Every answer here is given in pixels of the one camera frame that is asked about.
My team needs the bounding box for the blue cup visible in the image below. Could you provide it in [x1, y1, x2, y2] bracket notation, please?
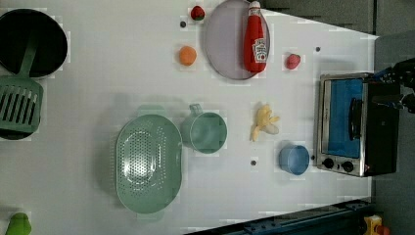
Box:
[279, 145, 309, 175]

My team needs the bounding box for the green pear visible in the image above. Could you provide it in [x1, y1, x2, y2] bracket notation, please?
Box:
[5, 212, 32, 235]

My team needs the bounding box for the dark red strawberry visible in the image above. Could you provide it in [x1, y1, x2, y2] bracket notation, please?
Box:
[190, 6, 206, 21]

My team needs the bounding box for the orange fruit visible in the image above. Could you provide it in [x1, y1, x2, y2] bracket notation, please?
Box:
[179, 46, 197, 67]

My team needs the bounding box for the green perforated colander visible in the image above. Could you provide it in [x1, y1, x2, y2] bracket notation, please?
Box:
[115, 105, 182, 214]

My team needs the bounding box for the pink red strawberry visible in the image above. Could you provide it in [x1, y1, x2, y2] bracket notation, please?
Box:
[286, 54, 300, 70]

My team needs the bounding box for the green mug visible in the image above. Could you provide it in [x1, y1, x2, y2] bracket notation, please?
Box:
[180, 104, 227, 154]

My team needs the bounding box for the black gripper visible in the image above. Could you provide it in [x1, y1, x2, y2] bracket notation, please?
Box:
[370, 58, 415, 114]

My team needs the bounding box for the grey round plate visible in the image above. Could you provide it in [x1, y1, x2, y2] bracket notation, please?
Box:
[205, 0, 270, 80]

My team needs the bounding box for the peeled yellow banana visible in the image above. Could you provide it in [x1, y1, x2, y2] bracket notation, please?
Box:
[251, 105, 280, 141]

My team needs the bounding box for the black silver toaster oven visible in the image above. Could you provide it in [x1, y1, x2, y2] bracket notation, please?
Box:
[315, 72, 400, 177]

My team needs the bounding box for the black frying pan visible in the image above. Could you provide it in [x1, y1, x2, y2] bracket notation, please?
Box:
[0, 9, 69, 77]

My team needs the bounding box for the red ketchup bottle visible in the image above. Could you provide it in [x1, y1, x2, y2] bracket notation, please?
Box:
[244, 1, 267, 73]

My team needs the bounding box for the green slotted spatula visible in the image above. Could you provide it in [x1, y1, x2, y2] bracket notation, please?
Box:
[0, 29, 43, 133]

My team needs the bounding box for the blue metal table frame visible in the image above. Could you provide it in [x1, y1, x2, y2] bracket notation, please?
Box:
[187, 200, 374, 235]

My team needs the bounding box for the yellow red toy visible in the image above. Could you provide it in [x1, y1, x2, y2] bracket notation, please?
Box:
[364, 215, 391, 235]

